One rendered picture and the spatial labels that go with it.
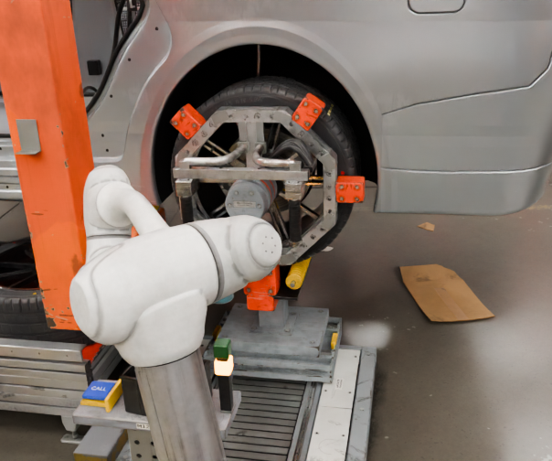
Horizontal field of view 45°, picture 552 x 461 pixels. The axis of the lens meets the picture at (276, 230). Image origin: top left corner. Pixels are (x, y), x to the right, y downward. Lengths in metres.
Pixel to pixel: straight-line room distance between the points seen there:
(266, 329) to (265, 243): 1.62
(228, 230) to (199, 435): 0.31
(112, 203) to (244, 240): 0.56
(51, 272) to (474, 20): 1.47
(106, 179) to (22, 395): 1.19
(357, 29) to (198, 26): 0.51
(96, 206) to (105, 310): 0.62
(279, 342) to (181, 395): 1.57
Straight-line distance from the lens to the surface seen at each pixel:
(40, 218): 2.06
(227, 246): 1.00
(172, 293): 0.95
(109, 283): 0.93
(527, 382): 2.83
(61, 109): 1.94
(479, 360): 2.92
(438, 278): 3.54
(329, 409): 2.46
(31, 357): 2.44
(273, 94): 2.22
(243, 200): 2.10
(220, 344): 1.73
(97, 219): 1.53
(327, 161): 2.16
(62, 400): 2.48
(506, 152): 2.26
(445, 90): 2.20
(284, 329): 2.60
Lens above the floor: 1.57
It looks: 22 degrees down
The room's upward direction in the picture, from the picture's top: 2 degrees counter-clockwise
